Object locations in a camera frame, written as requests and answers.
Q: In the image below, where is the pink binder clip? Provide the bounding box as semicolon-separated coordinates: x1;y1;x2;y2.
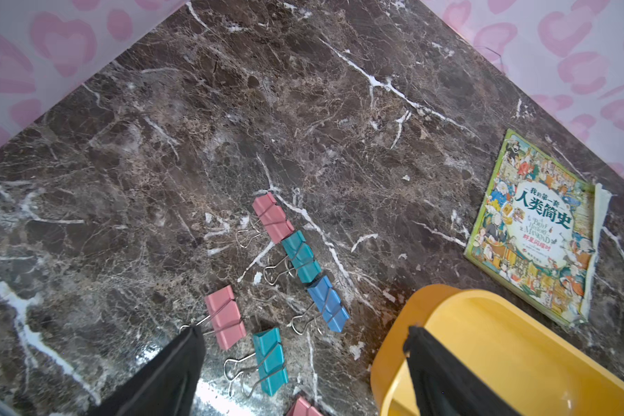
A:
180;285;247;351
286;396;322;416
236;192;295;248

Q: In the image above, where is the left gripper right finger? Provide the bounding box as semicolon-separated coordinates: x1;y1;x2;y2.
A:
403;326;518;415

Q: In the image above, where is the blue binder clip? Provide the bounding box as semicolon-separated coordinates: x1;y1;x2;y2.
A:
291;276;350;336

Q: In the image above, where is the yellow plastic storage tray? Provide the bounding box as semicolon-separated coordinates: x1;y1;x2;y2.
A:
370;284;624;415

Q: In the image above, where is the teal binder clip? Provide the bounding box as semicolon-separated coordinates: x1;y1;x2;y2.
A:
223;328;289;398
263;231;322;286

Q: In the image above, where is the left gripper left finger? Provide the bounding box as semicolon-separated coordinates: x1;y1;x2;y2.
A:
88;327;206;415

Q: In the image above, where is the illustrated children's history book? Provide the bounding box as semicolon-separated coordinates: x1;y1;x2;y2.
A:
465;129;612;327

